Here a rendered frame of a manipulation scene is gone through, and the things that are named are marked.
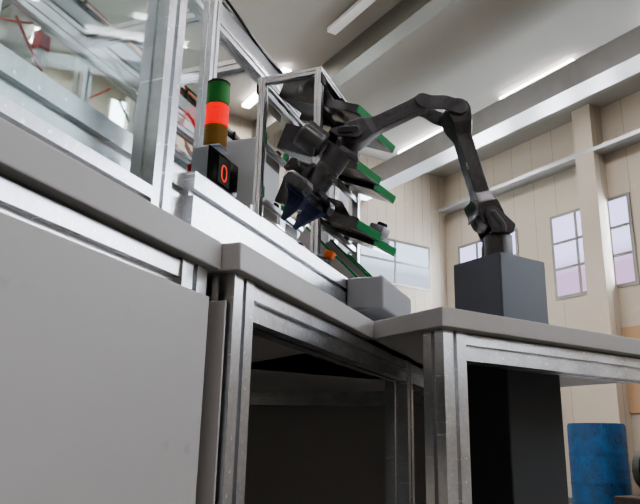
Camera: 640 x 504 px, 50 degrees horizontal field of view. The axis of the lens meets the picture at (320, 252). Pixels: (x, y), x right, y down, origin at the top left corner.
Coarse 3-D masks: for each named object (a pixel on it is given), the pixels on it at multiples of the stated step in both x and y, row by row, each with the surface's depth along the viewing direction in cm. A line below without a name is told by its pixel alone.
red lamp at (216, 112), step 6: (210, 102) 145; (216, 102) 144; (210, 108) 144; (216, 108) 144; (222, 108) 144; (228, 108) 146; (210, 114) 144; (216, 114) 144; (222, 114) 144; (228, 114) 146; (210, 120) 143; (216, 120) 143; (222, 120) 144
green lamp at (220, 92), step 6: (210, 84) 146; (216, 84) 146; (222, 84) 146; (228, 84) 147; (210, 90) 146; (216, 90) 145; (222, 90) 145; (228, 90) 147; (210, 96) 145; (216, 96) 145; (222, 96) 145; (228, 96) 147; (222, 102) 145; (228, 102) 146
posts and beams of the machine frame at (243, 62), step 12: (228, 36) 243; (228, 48) 248; (240, 48) 251; (228, 60) 264; (240, 60) 256; (252, 60) 261; (228, 72) 264; (240, 72) 264; (252, 72) 265; (264, 72) 270; (336, 192) 340; (336, 240) 334
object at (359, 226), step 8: (288, 184) 185; (280, 192) 186; (280, 200) 185; (336, 200) 191; (336, 208) 191; (344, 208) 189; (328, 216) 176; (336, 216) 174; (344, 216) 173; (336, 224) 180; (344, 224) 173; (352, 224) 171; (360, 224) 172; (352, 232) 184; (360, 232) 175; (368, 232) 176; (376, 232) 179; (376, 240) 180
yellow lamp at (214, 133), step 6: (204, 126) 145; (210, 126) 143; (216, 126) 143; (222, 126) 143; (204, 132) 144; (210, 132) 142; (216, 132) 142; (222, 132) 143; (204, 138) 143; (210, 138) 142; (216, 138) 142; (222, 138) 143; (204, 144) 143; (210, 144) 142; (222, 144) 143
